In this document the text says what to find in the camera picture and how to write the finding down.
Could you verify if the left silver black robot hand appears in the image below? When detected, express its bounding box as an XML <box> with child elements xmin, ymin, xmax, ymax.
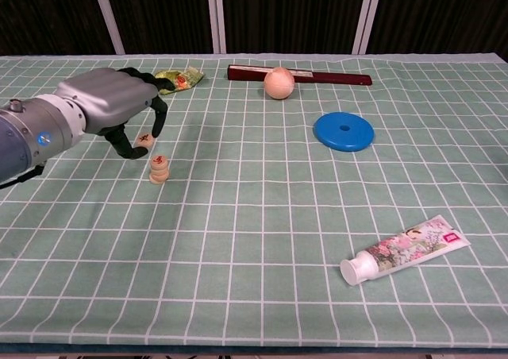
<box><xmin>54</xmin><ymin>67</ymin><xmax>176</xmax><ymax>160</ymax></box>

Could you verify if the floral hand cream tube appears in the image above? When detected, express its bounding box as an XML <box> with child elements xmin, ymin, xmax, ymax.
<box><xmin>340</xmin><ymin>214</ymin><xmax>472</xmax><ymax>288</ymax></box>

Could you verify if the green snack packet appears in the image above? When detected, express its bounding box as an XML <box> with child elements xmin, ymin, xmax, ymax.
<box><xmin>153</xmin><ymin>67</ymin><xmax>206</xmax><ymax>96</ymax></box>

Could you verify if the peach coloured ball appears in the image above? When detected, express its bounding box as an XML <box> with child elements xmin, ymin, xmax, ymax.
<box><xmin>264</xmin><ymin>67</ymin><xmax>296</xmax><ymax>101</ymax></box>

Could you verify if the green checked tablecloth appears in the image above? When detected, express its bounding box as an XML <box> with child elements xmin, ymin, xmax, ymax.
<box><xmin>0</xmin><ymin>52</ymin><xmax>508</xmax><ymax>346</ymax></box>

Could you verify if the blue disc with hole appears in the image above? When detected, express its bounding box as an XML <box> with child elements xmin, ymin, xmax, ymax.
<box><xmin>313</xmin><ymin>111</ymin><xmax>376</xmax><ymax>153</ymax></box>

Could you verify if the dark red folded fan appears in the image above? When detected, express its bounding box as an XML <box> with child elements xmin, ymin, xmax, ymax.
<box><xmin>227</xmin><ymin>64</ymin><xmax>374</xmax><ymax>88</ymax></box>

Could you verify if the white partition frame post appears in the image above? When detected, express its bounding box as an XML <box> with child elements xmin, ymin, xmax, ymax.
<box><xmin>89</xmin><ymin>0</ymin><xmax>126</xmax><ymax>55</ymax></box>
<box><xmin>352</xmin><ymin>0</ymin><xmax>385</xmax><ymax>54</ymax></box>
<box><xmin>205</xmin><ymin>0</ymin><xmax>228</xmax><ymax>54</ymax></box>

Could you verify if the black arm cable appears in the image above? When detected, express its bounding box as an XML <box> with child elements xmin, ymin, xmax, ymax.
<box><xmin>0</xmin><ymin>163</ymin><xmax>45</xmax><ymax>190</ymax></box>

